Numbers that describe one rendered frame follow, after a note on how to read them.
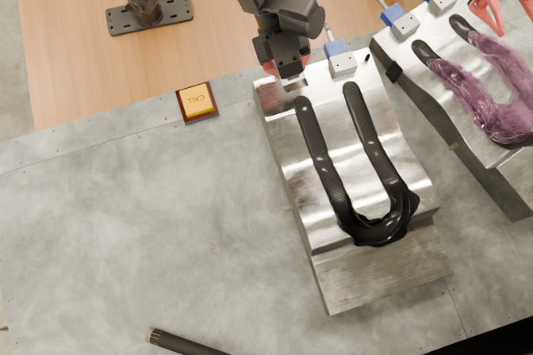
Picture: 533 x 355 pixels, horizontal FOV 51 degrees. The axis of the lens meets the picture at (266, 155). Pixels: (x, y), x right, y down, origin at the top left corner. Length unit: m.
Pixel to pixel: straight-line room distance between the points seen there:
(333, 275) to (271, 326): 0.17
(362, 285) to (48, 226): 0.67
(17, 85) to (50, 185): 1.09
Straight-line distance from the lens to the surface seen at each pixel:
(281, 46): 1.00
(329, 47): 1.21
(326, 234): 1.07
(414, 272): 1.17
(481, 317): 1.27
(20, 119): 2.29
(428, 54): 1.31
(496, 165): 1.21
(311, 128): 1.17
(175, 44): 1.34
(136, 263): 1.22
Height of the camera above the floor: 1.99
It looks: 75 degrees down
